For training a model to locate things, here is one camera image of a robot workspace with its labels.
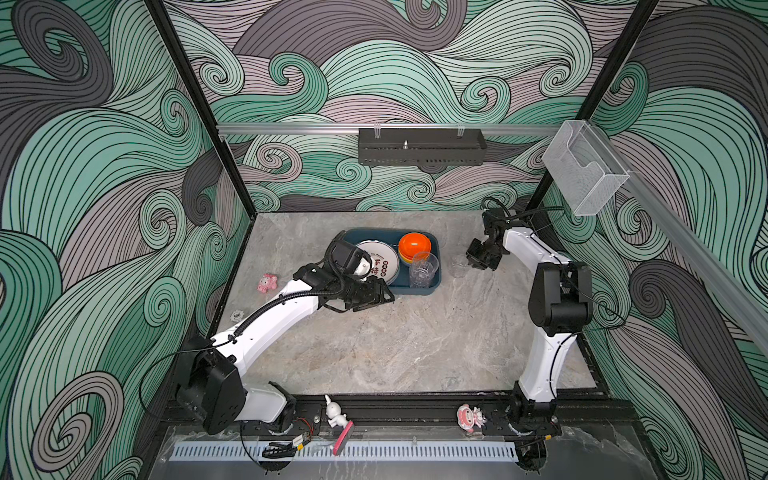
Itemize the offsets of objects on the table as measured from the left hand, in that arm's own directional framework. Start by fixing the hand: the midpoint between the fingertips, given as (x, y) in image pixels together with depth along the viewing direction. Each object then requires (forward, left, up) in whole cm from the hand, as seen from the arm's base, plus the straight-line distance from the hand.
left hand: (389, 299), depth 76 cm
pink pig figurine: (-24, -20, -14) cm, 34 cm away
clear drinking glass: (+17, -12, -10) cm, 24 cm away
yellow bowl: (+21, -7, -12) cm, 25 cm away
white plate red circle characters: (+22, 0, -15) cm, 26 cm away
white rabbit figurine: (-23, +13, -14) cm, 30 cm away
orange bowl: (+28, -10, -10) cm, 31 cm away
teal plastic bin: (+29, -2, -9) cm, 31 cm away
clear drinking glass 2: (+21, -25, -15) cm, 36 cm away
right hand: (+21, -28, -11) cm, 37 cm away
